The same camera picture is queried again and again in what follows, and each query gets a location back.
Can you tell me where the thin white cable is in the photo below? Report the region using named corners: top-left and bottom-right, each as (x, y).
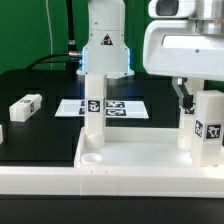
top-left (45, 0), bottom-right (54, 71)

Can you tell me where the black cable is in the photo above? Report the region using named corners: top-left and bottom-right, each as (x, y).
top-left (25, 0), bottom-right (83, 70)

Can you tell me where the white front fence rail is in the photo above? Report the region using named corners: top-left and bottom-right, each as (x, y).
top-left (0, 166), bottom-right (224, 198)

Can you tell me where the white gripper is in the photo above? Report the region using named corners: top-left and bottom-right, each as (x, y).
top-left (143, 20), bottom-right (224, 109)

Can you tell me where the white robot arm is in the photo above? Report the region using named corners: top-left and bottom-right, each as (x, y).
top-left (143, 0), bottom-right (224, 108)

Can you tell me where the white desk tabletop tray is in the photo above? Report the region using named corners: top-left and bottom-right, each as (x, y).
top-left (74, 127), bottom-right (192, 168)

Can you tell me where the white sheet with fiducial tags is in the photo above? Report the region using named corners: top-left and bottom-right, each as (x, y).
top-left (55, 99), bottom-right (149, 119)

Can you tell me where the white block at left edge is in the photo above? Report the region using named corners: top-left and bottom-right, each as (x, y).
top-left (0, 125), bottom-right (3, 145)

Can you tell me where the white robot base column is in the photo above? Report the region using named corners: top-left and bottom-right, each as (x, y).
top-left (77, 0), bottom-right (134, 79)

